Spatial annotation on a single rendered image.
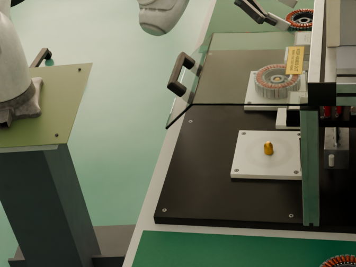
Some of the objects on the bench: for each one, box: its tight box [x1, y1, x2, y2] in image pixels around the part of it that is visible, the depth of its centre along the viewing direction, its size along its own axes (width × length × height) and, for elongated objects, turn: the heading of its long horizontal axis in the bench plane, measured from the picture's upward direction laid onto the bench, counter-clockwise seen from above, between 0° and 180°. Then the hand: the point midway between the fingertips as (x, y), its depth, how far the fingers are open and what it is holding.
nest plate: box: [230, 130, 302, 180], centre depth 146 cm, size 15×15×1 cm
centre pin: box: [264, 141, 273, 155], centre depth 145 cm, size 2×2×3 cm
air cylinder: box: [324, 128, 349, 170], centre depth 141 cm, size 5×8×6 cm
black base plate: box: [153, 105, 356, 234], centre depth 156 cm, size 47×64×2 cm
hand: (288, 14), depth 190 cm, fingers open, 13 cm apart
